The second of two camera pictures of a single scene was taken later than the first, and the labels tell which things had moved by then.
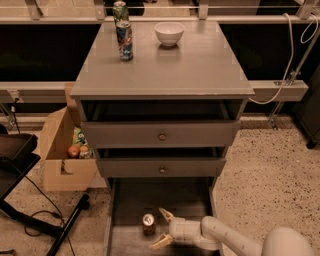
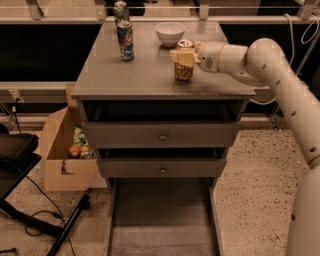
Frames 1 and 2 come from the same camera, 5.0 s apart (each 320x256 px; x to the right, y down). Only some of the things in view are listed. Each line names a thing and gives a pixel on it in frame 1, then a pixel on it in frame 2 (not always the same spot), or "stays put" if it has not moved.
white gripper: x=180 y=230 to x=208 y=56
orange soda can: x=148 y=224 to x=184 y=72
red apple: x=73 y=151 stays put
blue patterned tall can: x=125 y=40 stays put
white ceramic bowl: x=169 y=33 stays put
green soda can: x=120 y=12 stays put
